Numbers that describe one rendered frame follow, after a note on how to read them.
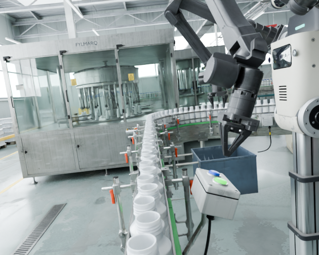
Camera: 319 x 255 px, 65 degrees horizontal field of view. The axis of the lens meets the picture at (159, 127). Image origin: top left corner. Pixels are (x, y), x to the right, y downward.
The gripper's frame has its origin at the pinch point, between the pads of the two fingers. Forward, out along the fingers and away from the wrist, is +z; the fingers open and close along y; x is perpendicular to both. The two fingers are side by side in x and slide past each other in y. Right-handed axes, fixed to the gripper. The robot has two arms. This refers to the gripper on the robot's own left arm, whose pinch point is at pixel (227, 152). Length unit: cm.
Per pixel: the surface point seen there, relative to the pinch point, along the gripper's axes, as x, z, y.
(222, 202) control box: 0.8, 10.8, 3.4
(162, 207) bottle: -13.3, 11.5, 12.1
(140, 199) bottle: -18.1, 9.4, 15.6
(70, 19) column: -360, -198, -874
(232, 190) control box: 2.4, 7.8, 3.3
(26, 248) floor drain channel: -102, 163, -173
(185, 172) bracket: -5.5, 10.7, -14.1
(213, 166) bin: 22, 20, -75
